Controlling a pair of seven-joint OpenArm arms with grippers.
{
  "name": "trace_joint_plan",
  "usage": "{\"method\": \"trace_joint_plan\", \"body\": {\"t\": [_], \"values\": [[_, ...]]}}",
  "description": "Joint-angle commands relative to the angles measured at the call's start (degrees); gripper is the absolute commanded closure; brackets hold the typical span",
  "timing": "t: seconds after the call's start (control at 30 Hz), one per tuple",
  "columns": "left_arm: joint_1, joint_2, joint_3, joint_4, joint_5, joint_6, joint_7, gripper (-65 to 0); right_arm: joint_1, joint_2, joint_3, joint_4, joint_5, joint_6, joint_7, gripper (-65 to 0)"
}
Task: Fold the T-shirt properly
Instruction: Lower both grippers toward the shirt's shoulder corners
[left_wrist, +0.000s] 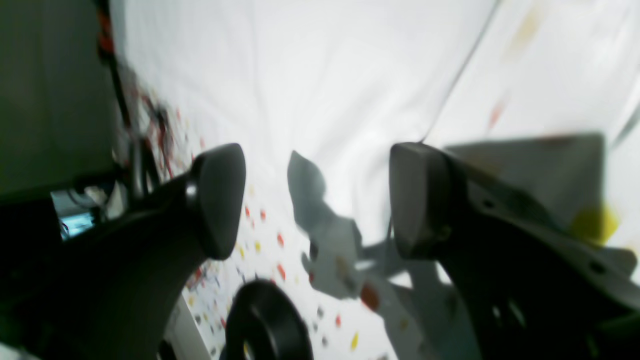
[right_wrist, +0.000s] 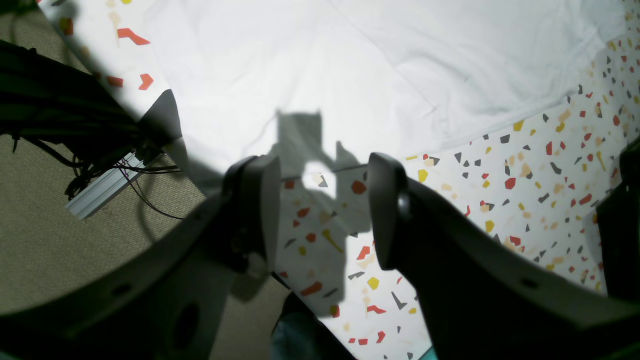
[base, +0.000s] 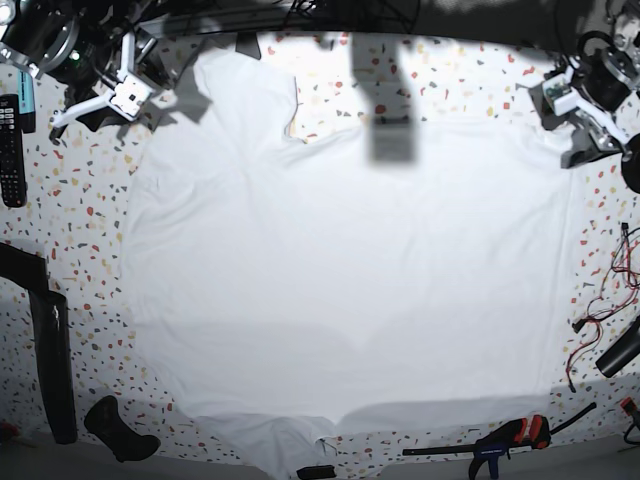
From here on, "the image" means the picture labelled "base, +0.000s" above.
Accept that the light blue highlighter pen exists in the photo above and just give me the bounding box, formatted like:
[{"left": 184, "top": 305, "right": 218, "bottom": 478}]
[{"left": 18, "top": 71, "right": 36, "bottom": 134}]

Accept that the black cylinder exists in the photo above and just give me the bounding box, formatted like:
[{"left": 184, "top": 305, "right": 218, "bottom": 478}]
[{"left": 596, "top": 317, "right": 640, "bottom": 378}]

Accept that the white T-shirt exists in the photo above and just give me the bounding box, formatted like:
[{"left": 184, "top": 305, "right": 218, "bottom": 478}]
[{"left": 121, "top": 50, "right": 580, "bottom": 478}]

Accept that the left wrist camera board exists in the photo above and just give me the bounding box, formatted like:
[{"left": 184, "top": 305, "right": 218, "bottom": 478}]
[{"left": 542, "top": 75, "right": 579, "bottom": 116}]

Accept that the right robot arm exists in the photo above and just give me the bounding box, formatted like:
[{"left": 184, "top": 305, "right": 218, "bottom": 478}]
[{"left": 1, "top": 1, "right": 175, "bottom": 143}]

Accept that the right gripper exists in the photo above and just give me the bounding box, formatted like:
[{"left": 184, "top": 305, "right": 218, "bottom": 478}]
[{"left": 49, "top": 30, "right": 175, "bottom": 143}]

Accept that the black TV remote control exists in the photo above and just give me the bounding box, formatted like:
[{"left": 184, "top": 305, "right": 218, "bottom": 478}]
[{"left": 0, "top": 94, "right": 27, "bottom": 208}]

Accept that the black clip at table edge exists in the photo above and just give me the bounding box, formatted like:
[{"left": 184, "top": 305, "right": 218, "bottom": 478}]
[{"left": 235, "top": 32, "right": 262, "bottom": 60}]

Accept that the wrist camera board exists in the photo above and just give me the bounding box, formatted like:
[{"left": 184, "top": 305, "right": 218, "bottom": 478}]
[
  {"left": 109, "top": 75, "right": 154, "bottom": 121},
  {"left": 542, "top": 75, "right": 579, "bottom": 116}
]

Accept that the small black rectangular device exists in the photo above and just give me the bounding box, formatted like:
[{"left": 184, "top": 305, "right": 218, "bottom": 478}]
[{"left": 296, "top": 465, "right": 337, "bottom": 480}]

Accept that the round black object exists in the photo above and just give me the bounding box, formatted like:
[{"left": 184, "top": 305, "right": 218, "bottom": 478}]
[{"left": 621, "top": 147, "right": 640, "bottom": 194}]

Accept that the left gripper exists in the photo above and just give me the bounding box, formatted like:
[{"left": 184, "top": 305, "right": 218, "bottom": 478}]
[{"left": 542, "top": 54, "right": 630, "bottom": 169}]

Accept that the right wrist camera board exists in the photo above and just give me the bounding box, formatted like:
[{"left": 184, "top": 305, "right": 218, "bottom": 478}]
[{"left": 109, "top": 75, "right": 154, "bottom": 121}]

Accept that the red and black wire bundle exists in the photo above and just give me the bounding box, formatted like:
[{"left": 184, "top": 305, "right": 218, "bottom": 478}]
[{"left": 565, "top": 222, "right": 640, "bottom": 393}]

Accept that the black and orange bar clamp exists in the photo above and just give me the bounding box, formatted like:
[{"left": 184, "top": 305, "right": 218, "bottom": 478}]
[{"left": 402, "top": 402, "right": 597, "bottom": 480}]

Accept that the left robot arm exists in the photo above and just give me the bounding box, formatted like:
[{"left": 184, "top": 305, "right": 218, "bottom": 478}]
[{"left": 540, "top": 1, "right": 639, "bottom": 169}]

